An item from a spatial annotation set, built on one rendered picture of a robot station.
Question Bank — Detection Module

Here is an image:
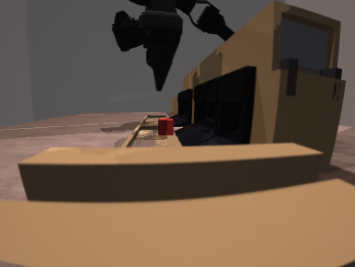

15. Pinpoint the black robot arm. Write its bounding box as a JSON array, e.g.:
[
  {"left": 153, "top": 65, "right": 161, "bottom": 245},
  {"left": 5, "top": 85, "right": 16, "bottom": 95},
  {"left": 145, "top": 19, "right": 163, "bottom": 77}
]
[{"left": 112, "top": 0, "right": 235, "bottom": 52}]

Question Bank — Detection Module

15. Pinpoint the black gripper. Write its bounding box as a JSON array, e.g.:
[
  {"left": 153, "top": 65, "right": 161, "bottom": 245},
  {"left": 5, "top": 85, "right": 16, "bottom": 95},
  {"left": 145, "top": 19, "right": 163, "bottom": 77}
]
[{"left": 138, "top": 1, "right": 183, "bottom": 91}]

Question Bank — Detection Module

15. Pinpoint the red cube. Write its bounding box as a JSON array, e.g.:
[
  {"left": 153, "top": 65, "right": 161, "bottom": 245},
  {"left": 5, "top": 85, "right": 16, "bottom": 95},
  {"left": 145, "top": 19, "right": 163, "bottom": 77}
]
[{"left": 158, "top": 119, "right": 174, "bottom": 135}]

